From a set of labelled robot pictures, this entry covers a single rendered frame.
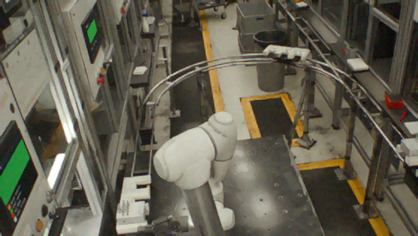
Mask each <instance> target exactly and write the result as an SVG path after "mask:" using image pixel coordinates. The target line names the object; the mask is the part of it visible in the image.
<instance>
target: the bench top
mask: <svg viewBox="0 0 418 236"><path fill-rule="evenodd" d="M158 150H159V149H155V150H152V168H151V170H152V174H151V179H152V184H154V185H155V188H152V189H150V197H151V200H150V211H149V224H152V221H153V220H156V219H159V218H161V217H167V216H169V215H170V214H171V215H172V217H174V218H180V217H183V216H188V215H189V211H188V209H187V203H186V200H185V198H184V194H183V192H182V189H181V188H179V187H178V186H177V185H176V184H175V182H173V181H165V180H163V179H162V178H161V177H160V176H159V175H158V174H157V171H156V169H155V165H154V156H155V154H156V152H157V151H158ZM248 152H251V154H248ZM149 156H150V150H148V151H141V152H137V154H136V161H135V166H134V171H140V170H148V169H149ZM133 159H134V152H129V153H128V157H127V162H126V167H125V174H124V178H127V177H131V170H132V164H133ZM221 182H222V188H223V195H224V197H223V206H224V208H229V209H231V210H232V211H234V226H233V228H231V229H229V230H225V231H224V233H225V236H325V235H324V232H323V230H322V226H321V225H320V223H319V221H318V217H317V215H316V214H315V209H314V207H313V204H312V202H311V198H310V197H309V195H308V192H307V190H306V188H305V185H304V184H303V181H302V176H301V174H300V172H299V169H298V167H297V165H296V162H295V160H294V157H293V154H292V153H291V151H290V148H289V146H288V144H287V141H286V138H285V136H284V134H281V135H275V136H268V137H256V138H249V139H243V140H237V147H236V149H235V152H234V157H233V158H232V159H231V163H230V165H229V168H228V172H227V174H226V176H225V178H224V180H223V181H221Z"/></svg>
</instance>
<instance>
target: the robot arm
mask: <svg viewBox="0 0 418 236"><path fill-rule="evenodd" d="M236 147H237V126H236V123H235V121H234V120H233V118H232V116H231V115H230V114H229V113H227V112H224V111H220V112H216V113H215V114H213V115H212V116H211V117H210V119H209V122H206V123H204V124H203V125H200V126H199V127H197V128H194V129H191V130H189V131H186V132H183V133H181V134H179V135H177V136H175V137H173V138H172V139H170V140H168V141H167V142H165V144H163V145H162V146H161V147H160V148H159V150H158V151H157V152H156V154H155V156H154V165H155V169H156V171H157V174H158V175H159V176H160V177H161V178H162V179H163V180H165V181H173V182H175V184H176V185H177V186H178V187H179V188H181V189H182V192H183V194H184V198H185V200H186V203H187V209H188V211H189V215H188V216H183V217H180V218H174V217H172V215H171V214H170V215H169V216H167V217H161V218H159V219H156V220H153V221H152V224H148V225H144V226H138V227H137V233H140V232H152V233H153V234H154V233H155V235H171V236H175V235H176V233H179V232H181V233H187V232H190V233H191V234H193V233H196V235H197V236H225V233H224V231H225V230H229V229H231V228H233V226H234V211H232V210H231V209H229V208H224V206H223V197H224V195H223V188H222V182H221V181H223V180H224V178H225V176H226V174H227V172H228V168H229V165H230V163H231V159H232V158H233V157H234V152H235V149H236Z"/></svg>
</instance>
